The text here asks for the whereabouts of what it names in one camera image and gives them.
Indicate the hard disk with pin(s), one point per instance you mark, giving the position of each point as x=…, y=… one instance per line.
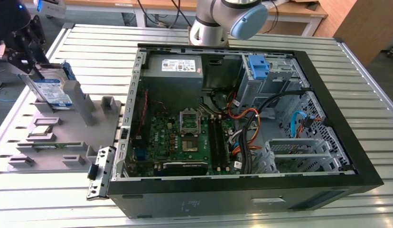
x=53, y=95

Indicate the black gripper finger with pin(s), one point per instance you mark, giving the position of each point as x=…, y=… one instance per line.
x=20, y=61
x=39, y=31

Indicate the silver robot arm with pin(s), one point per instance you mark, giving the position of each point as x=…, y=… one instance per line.
x=210, y=31

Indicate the wooden cabinet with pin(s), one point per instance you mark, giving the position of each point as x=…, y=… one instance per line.
x=368, y=28

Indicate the blue drive latch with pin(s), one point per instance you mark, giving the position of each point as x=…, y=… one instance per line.
x=258, y=69

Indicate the green RAM stick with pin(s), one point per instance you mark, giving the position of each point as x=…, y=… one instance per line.
x=61, y=145

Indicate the grey power supply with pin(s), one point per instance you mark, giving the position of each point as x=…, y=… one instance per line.
x=171, y=83

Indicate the silver drive cage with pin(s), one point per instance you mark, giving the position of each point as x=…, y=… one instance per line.
x=279, y=83

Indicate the wooden desk white frame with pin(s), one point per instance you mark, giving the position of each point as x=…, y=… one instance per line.
x=95, y=3
x=307, y=12

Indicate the grey parts rack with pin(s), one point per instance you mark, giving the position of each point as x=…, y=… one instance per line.
x=73, y=140

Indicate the black RAM slot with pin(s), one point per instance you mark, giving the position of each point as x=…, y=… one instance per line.
x=215, y=142
x=223, y=142

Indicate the silver disk bay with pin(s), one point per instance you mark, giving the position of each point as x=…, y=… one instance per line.
x=302, y=156

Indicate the black PC case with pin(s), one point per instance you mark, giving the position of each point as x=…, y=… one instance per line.
x=215, y=197

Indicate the black graphics card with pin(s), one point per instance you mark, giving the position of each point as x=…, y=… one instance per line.
x=185, y=168

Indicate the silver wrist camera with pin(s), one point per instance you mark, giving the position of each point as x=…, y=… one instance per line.
x=54, y=8

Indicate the silver slot latch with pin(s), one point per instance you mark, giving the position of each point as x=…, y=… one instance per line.
x=103, y=171

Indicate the green motherboard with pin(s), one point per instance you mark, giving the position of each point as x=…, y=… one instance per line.
x=162, y=142

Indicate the CPU socket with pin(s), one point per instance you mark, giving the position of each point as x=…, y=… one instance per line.
x=190, y=146

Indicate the silver CPU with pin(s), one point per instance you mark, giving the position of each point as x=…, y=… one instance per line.
x=42, y=130

